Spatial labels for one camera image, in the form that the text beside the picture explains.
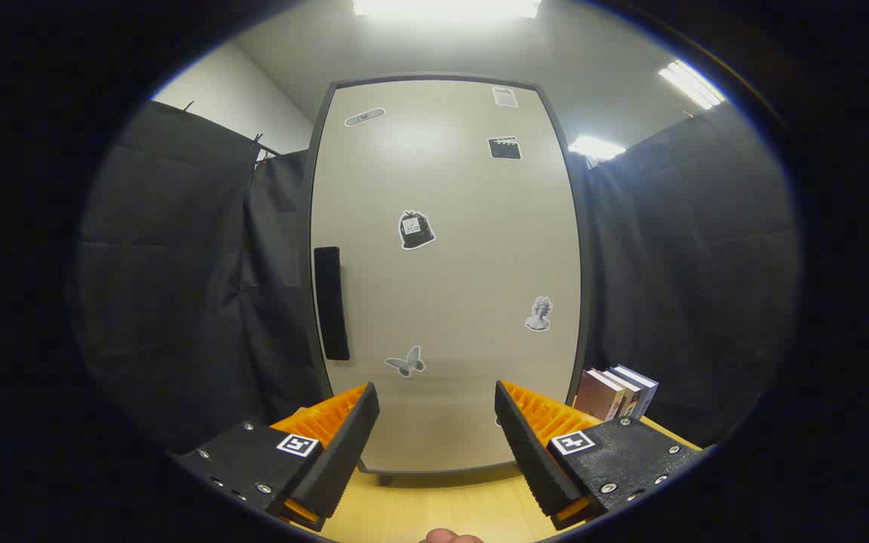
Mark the small ceiling light panel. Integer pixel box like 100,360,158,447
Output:
569,136,626,161

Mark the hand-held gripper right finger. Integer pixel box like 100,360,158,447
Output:
495,379,707,531

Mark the large ceiling light panel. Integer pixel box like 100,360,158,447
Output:
352,0,542,20

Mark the long strip ceiling light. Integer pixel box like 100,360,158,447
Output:
659,60,726,110

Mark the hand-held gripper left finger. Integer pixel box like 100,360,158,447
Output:
170,382,381,532

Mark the black backdrop cloth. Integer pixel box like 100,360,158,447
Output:
76,100,801,453

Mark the beige book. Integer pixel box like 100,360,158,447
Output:
602,368,643,419

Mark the dark grey cabinet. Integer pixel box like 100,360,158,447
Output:
305,73,594,485

